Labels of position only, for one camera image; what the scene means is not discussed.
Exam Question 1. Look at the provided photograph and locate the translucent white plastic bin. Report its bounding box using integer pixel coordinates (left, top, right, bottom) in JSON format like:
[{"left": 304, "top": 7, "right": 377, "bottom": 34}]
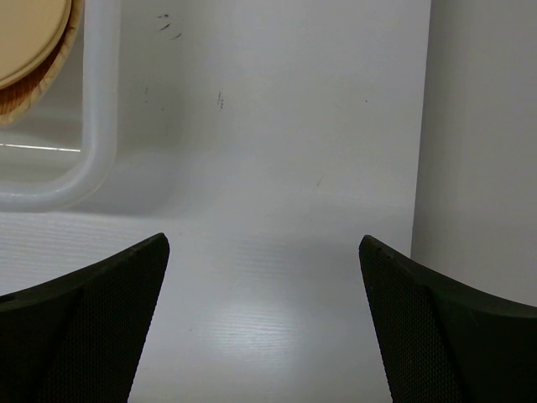
[{"left": 1, "top": 1, "right": 121, "bottom": 212}]

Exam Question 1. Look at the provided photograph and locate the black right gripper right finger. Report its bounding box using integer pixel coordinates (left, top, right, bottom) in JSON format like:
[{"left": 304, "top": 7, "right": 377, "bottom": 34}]
[{"left": 358, "top": 235, "right": 536, "bottom": 402}]

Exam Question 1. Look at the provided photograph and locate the woven bamboo fan-shaped tray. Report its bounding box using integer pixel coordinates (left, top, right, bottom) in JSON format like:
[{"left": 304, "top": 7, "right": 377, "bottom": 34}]
[{"left": 1, "top": 1, "right": 85, "bottom": 128}]

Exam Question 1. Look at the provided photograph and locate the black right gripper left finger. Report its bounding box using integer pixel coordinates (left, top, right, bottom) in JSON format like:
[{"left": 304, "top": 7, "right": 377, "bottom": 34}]
[{"left": 1, "top": 233, "right": 169, "bottom": 402}]

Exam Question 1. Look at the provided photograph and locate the beige plate with bear print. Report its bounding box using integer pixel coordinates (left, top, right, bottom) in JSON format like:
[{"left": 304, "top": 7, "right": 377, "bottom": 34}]
[{"left": 1, "top": 0, "right": 72, "bottom": 88}]

